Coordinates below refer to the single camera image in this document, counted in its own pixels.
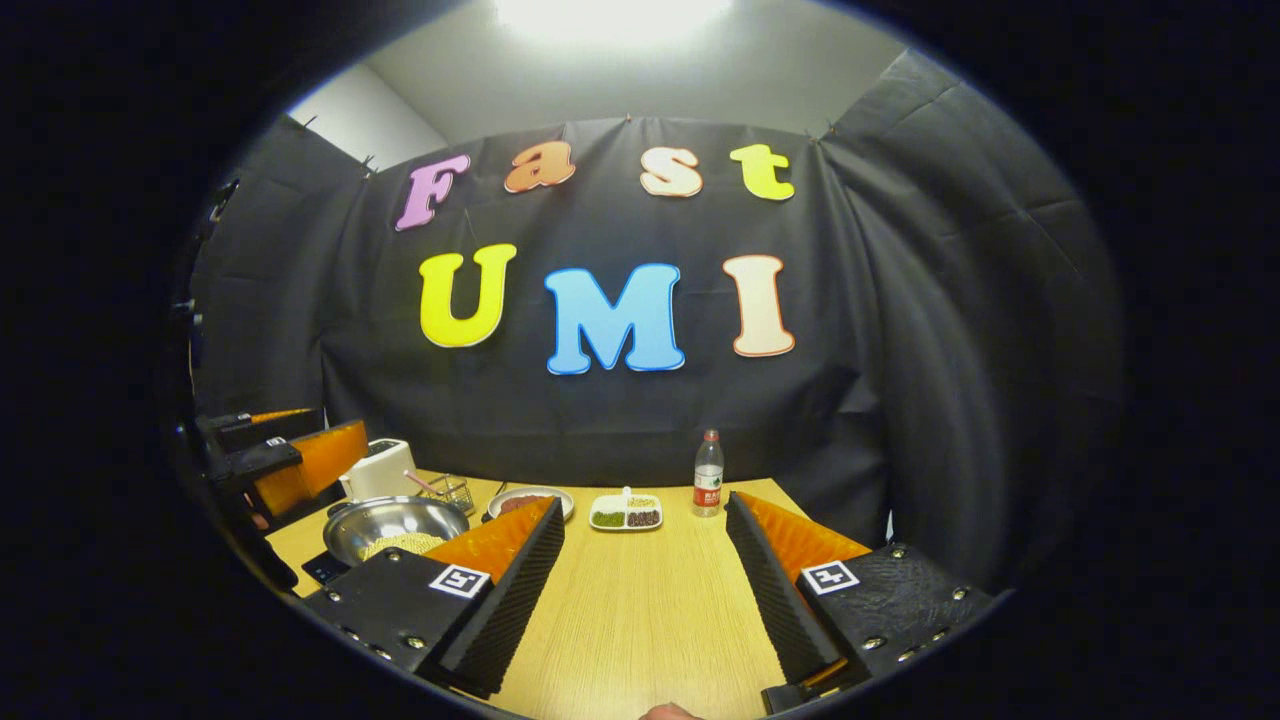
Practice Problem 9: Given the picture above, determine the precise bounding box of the white toaster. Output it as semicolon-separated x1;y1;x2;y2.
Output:
340;438;419;501

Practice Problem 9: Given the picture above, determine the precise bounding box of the white divided dish of beans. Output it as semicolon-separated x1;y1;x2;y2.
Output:
589;487;664;532

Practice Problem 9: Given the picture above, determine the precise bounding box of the black backdrop cloth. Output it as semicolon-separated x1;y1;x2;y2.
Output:
185;50;1126;591

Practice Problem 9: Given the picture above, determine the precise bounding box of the wire mesh utensil basket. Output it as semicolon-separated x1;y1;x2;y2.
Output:
418;474;476;516

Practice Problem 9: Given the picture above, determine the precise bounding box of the stainless steel pot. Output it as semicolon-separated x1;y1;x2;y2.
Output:
322;495;471;568

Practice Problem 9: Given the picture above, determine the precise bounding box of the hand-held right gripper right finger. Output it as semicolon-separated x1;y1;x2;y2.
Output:
725;490;1001;713

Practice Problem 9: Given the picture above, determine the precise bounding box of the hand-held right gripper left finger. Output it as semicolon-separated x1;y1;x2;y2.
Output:
300;497;566;699

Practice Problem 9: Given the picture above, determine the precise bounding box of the white round plate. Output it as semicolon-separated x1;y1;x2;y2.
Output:
487;486;576;523

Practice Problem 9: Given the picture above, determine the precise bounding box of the large ceiling light panel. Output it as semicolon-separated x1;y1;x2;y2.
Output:
495;0;736;46

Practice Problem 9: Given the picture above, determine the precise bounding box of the clear bottle with red label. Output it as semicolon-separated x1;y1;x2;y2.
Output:
692;430;725;518

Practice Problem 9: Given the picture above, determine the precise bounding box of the black induction cooktop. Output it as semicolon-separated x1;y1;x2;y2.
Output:
300;550;353;587

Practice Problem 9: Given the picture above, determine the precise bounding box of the pile of soybeans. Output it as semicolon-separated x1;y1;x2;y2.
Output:
362;533;446;561

